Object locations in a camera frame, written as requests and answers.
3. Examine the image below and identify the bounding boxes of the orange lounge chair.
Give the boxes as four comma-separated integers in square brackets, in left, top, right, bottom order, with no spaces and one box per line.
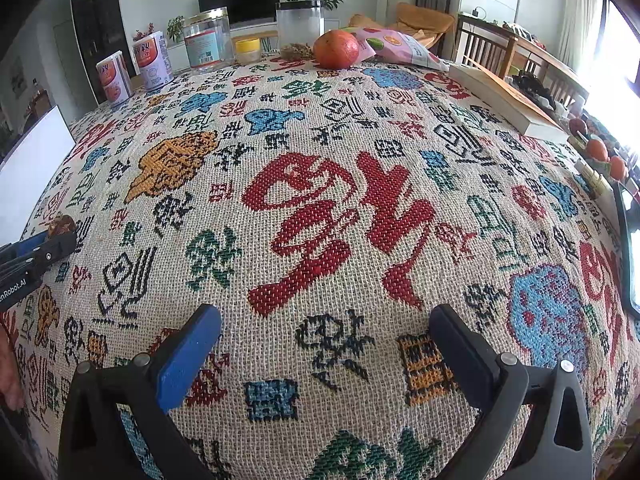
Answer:
[347,2,456,53]

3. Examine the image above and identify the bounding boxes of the black glass cabinet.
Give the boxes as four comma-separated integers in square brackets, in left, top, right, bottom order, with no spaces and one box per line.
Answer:
[70,0,126,106]

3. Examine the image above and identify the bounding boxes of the printed woven tablecloth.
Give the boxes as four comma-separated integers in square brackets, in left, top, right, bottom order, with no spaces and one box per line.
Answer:
[0,52,640,480]

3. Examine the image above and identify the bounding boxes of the dark brown fruit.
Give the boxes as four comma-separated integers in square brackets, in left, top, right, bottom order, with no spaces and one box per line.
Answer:
[46,215,77,237]

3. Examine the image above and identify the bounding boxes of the framed wall picture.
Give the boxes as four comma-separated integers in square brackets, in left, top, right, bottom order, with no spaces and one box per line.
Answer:
[7,55,26,98]

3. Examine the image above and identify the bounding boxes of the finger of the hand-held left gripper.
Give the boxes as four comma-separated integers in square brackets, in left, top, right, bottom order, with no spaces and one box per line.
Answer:
[22,232,78,273]
[0,233,52,262]

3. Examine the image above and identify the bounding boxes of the small yellow jar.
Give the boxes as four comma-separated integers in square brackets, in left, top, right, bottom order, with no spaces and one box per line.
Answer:
[235,37,262,65]

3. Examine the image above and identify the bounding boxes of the glass jar gold lid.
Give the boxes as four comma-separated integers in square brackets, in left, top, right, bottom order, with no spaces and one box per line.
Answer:
[183,7,236,76]

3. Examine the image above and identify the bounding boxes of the pink snack bag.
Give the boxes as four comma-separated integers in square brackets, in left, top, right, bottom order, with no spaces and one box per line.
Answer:
[340,26,451,72]

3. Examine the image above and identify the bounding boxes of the small pink tin can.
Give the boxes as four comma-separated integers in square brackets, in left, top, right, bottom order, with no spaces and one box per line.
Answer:
[96,50,133,107]

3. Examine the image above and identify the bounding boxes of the pile of nuts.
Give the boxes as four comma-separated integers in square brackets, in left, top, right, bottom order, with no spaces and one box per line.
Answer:
[279,42,315,61]

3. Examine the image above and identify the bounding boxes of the glass fruit bowl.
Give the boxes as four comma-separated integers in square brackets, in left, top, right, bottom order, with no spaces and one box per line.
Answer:
[567,117,631,183]

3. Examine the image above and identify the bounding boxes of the person's left hand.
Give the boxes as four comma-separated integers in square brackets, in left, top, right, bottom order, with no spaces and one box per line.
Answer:
[0,331,26,412]

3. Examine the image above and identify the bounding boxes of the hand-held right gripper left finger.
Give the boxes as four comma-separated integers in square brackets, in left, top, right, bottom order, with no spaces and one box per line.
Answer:
[57,303,222,480]

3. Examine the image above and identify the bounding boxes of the clear container black lid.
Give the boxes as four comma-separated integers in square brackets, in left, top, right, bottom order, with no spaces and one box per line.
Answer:
[275,0,326,58]

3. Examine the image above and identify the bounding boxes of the black phone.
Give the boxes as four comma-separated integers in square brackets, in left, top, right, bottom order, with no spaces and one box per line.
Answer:
[614,180,640,318]

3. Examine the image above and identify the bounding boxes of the wooden slatted desk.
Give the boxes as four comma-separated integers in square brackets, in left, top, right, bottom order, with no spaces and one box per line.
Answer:
[455,12,591,108]

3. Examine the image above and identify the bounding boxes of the white box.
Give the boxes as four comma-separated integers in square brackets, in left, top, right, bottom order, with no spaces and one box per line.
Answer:
[0,105,77,247]

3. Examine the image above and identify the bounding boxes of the bowl of black items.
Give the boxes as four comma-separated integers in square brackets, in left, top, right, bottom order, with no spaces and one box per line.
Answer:
[510,71,566,111]

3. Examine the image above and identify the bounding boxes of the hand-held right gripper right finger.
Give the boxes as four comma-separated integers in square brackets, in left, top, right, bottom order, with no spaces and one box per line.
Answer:
[429,303,593,480]

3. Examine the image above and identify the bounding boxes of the black television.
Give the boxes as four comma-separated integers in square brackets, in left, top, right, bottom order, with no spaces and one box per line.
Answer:
[197,0,281,28]

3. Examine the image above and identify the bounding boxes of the large pink tin can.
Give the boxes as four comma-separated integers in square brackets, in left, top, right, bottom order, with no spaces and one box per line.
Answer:
[131,30,174,92]

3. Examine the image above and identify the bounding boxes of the white sheer curtain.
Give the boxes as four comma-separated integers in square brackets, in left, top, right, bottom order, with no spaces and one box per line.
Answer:
[555,0,603,71]

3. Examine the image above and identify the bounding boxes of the orange cover book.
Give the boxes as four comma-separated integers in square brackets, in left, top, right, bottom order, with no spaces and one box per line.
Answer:
[448,62,571,142]

